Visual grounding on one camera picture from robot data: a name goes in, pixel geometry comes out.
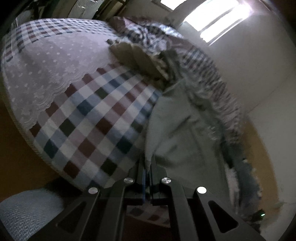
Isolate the light grey-green garment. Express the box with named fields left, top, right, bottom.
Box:
left=144, top=83, right=230, bottom=203

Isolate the dark teal garment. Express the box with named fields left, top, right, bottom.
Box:
left=220, top=141, right=261, bottom=217

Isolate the blue-grey woven cushion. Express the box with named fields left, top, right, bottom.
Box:
left=1, top=188, right=64, bottom=240

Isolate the yellow wooden headboard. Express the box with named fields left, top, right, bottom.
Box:
left=242, top=120, right=280, bottom=218

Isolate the checkered bed sheet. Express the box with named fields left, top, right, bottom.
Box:
left=1, top=19, right=160, bottom=189

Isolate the checkered crumpled duvet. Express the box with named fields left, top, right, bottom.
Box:
left=109, top=16, right=243, bottom=144

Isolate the khaki tan garment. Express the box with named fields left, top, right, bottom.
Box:
left=109, top=41, right=169, bottom=80

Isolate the bright window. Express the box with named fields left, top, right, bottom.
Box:
left=153, top=0, right=253, bottom=45

